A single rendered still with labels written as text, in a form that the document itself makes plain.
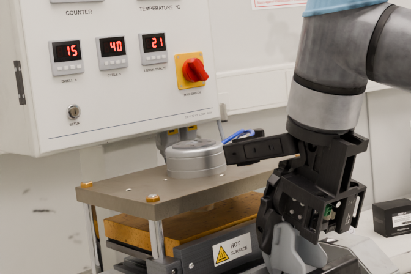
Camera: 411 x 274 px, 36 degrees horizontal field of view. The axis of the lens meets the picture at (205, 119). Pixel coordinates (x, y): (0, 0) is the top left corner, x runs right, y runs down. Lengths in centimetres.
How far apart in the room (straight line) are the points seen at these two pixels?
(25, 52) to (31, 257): 60
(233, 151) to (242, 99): 72
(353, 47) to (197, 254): 29
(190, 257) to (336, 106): 24
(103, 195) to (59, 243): 59
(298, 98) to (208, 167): 21
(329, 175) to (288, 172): 5
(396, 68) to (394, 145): 124
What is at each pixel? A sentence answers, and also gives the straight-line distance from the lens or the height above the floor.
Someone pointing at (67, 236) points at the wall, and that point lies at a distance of 137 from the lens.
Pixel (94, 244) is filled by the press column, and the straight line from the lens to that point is 85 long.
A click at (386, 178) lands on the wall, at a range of 182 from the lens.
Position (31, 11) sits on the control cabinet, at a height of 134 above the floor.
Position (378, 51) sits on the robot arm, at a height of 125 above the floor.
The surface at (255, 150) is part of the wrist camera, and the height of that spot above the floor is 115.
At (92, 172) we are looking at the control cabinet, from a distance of 99.
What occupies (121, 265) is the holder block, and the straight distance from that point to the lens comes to 88.
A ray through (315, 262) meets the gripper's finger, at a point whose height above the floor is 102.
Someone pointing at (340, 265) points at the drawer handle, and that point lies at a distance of 77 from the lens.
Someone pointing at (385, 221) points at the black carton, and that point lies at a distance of 152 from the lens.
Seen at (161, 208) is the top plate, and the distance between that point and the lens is 71.
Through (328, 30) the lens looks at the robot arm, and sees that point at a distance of 61.
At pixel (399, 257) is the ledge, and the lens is 143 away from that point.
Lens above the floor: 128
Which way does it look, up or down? 7 degrees down
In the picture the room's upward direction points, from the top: 6 degrees counter-clockwise
